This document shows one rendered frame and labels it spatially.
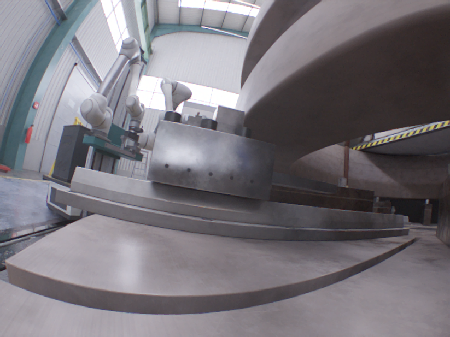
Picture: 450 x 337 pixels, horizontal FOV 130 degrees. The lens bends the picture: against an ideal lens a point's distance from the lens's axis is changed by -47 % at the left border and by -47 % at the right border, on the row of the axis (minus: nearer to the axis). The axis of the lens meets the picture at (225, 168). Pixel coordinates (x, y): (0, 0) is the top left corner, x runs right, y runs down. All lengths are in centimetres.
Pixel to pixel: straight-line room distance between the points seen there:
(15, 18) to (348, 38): 785
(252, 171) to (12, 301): 71
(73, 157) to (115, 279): 168
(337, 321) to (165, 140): 65
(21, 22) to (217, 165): 783
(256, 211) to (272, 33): 110
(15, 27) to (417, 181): 1124
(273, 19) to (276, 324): 134
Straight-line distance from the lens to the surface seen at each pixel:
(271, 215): 84
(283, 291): 37
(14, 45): 786
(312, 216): 97
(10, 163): 748
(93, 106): 147
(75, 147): 192
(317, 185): 104
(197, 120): 83
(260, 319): 25
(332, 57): 59
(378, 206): 387
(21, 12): 803
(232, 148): 70
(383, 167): 478
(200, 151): 68
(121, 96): 214
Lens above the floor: 45
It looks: 8 degrees up
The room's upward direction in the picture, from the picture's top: 9 degrees clockwise
